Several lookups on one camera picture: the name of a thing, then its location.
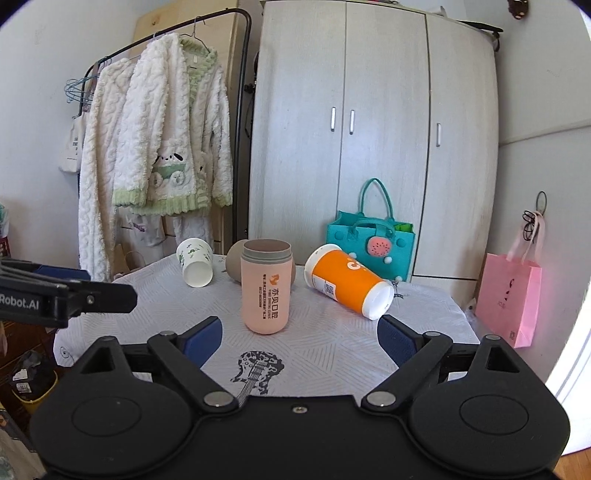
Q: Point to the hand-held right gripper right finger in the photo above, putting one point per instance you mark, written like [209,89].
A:
[392,336]

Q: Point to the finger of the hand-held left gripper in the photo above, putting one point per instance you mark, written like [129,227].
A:
[60,272]
[106,297]

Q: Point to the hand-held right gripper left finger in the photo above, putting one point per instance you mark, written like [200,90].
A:
[205,339]

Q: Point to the orange cup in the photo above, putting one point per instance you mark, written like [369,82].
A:
[344,281]

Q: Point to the pink cup with grey rim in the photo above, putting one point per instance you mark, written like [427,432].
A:
[265,295]

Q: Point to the white leaf-print paper cup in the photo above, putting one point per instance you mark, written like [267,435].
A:
[196,265]

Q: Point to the brown cup lid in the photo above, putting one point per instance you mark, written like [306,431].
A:
[233,263]

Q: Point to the brown paper bag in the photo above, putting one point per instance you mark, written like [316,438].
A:
[131,263]

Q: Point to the white guitar-print tablecloth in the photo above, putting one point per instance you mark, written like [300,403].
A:
[323,350]

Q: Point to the white printed pants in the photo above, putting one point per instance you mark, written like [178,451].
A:
[138,230]

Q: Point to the yellow bin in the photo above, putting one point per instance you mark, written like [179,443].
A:
[32,402]

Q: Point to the teal felt handbag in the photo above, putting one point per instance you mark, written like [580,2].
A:
[351,240]

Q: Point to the pink paper bag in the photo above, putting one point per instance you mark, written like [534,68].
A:
[508,300]

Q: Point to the white tote bag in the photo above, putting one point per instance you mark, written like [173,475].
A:
[71,147]

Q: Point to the white fluffy robe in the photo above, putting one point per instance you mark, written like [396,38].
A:
[101,138]

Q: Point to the white and green fluffy jacket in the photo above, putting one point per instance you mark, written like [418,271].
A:
[152,92]

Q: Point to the black clothes rack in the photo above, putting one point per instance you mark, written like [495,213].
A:
[244,92]

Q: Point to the white wardrobe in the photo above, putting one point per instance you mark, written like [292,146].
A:
[383,69]

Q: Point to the black item on wardrobe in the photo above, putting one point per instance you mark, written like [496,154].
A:
[485,25]

